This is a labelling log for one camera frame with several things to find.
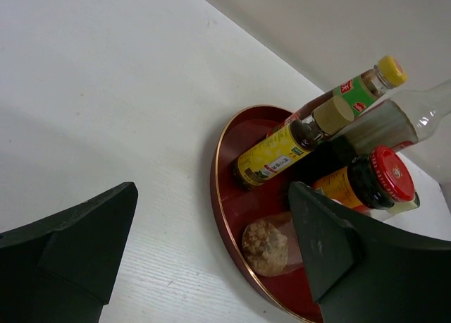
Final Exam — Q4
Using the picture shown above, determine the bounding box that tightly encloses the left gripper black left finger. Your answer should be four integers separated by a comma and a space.
1, 182, 138, 322

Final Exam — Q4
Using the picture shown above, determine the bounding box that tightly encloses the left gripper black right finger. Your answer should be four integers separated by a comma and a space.
288, 182, 450, 322

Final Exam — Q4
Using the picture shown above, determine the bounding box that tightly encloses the red lid sauce jar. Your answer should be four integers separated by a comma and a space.
311, 146, 415, 213

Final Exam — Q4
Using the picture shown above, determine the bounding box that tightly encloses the tall dark vinegar bottle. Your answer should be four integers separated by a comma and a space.
293, 80, 450, 185

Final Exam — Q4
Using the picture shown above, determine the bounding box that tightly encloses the yellow label small bottle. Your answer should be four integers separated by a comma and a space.
233, 96, 354, 189

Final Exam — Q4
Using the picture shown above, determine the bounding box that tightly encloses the red round tray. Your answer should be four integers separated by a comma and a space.
210, 105, 323, 322

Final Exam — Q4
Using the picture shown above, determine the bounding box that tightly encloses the pink lid spice shaker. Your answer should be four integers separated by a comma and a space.
242, 212, 303, 277

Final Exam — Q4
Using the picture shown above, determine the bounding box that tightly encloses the green label chili sauce bottle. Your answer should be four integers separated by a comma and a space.
266, 56, 408, 137

